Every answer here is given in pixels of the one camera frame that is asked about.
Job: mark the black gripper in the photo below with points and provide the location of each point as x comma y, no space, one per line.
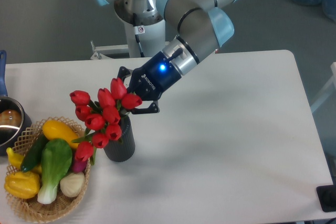
150,81

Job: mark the red tulip bouquet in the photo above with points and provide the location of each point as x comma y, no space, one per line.
102,118

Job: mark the dark grey ribbed vase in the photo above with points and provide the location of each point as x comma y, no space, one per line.
122,149

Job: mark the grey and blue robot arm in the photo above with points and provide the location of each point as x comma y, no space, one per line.
223,26

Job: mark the yellow squash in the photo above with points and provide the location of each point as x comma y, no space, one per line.
53,129

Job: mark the purple radish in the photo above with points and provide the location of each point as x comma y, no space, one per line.
78,166

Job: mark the green bok choy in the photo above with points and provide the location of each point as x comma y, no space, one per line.
55,162

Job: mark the white garlic bulb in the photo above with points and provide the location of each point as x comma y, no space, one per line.
72,184

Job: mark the green cucumber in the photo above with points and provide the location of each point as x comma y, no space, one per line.
33,156

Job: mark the small yellow gourd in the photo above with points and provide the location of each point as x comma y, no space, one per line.
14,157

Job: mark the yellow bell pepper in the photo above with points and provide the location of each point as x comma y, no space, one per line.
22,185

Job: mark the black device at table edge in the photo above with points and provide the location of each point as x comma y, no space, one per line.
326,195

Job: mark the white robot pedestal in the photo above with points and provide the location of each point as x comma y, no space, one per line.
165,25

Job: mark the blue handled steel pot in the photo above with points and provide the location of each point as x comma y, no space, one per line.
14,119

